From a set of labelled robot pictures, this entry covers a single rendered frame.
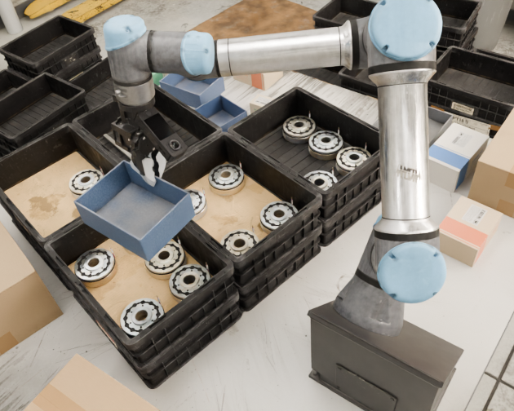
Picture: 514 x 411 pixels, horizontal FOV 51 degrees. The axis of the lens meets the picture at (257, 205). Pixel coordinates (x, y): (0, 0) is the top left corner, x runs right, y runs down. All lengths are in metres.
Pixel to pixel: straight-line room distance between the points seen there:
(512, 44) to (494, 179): 2.33
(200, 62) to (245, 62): 0.14
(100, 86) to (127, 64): 1.95
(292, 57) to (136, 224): 0.48
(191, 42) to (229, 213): 0.63
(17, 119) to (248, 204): 1.48
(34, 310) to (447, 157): 1.25
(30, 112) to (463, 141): 1.89
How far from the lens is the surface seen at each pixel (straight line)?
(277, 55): 1.10
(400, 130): 0.97
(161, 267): 1.38
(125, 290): 1.40
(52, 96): 2.79
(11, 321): 1.52
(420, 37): 0.96
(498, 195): 1.70
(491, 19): 3.62
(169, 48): 1.00
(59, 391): 1.28
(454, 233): 1.55
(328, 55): 1.10
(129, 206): 1.24
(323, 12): 3.17
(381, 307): 1.15
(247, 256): 1.27
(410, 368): 1.07
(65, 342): 1.54
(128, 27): 1.01
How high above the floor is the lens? 1.93
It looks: 47 degrees down
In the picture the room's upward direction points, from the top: 7 degrees counter-clockwise
